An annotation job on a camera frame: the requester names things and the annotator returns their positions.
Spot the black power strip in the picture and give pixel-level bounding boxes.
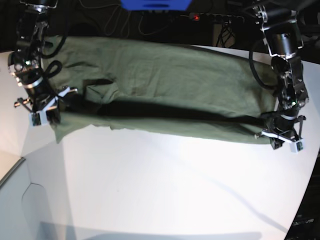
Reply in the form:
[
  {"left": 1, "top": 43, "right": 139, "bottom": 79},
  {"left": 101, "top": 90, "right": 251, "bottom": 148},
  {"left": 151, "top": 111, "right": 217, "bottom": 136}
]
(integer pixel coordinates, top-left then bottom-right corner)
[{"left": 187, "top": 12, "right": 245, "bottom": 24}]

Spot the olive green t-shirt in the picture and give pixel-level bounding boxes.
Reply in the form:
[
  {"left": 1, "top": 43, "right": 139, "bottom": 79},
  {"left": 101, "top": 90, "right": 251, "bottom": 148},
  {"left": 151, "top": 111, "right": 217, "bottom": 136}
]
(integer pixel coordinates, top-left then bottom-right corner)
[{"left": 50, "top": 36, "right": 276, "bottom": 145}]

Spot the blue box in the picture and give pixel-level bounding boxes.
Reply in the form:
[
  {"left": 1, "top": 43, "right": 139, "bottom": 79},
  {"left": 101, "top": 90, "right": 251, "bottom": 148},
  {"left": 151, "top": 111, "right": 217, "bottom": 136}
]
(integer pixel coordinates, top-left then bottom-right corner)
[{"left": 120, "top": 0, "right": 192, "bottom": 11}]

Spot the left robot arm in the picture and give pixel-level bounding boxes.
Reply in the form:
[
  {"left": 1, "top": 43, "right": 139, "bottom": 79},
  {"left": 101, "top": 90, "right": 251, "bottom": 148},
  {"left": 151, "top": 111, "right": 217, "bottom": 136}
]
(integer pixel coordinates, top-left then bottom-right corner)
[{"left": 248, "top": 0, "right": 309, "bottom": 153}]

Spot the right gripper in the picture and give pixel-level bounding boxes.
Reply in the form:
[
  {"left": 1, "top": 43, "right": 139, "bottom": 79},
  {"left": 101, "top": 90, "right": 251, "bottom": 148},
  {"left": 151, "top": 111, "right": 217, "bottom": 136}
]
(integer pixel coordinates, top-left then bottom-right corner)
[{"left": 13, "top": 86, "right": 78, "bottom": 115}]

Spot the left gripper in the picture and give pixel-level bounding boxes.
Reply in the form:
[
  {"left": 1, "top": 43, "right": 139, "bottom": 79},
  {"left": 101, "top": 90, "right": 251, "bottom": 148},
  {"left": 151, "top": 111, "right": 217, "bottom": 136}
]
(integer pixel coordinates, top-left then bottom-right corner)
[{"left": 254, "top": 114, "right": 306, "bottom": 150}]

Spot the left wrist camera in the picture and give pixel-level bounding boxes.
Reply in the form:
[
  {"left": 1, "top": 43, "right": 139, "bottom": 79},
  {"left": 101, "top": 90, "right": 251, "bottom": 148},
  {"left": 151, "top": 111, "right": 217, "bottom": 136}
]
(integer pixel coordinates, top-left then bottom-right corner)
[{"left": 290, "top": 139, "right": 305, "bottom": 154}]

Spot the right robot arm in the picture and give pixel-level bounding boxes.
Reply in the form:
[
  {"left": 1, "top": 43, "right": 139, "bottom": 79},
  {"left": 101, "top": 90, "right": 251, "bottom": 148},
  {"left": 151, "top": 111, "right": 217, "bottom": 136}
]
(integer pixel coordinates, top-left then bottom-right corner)
[{"left": 8, "top": 0, "right": 73, "bottom": 114}]

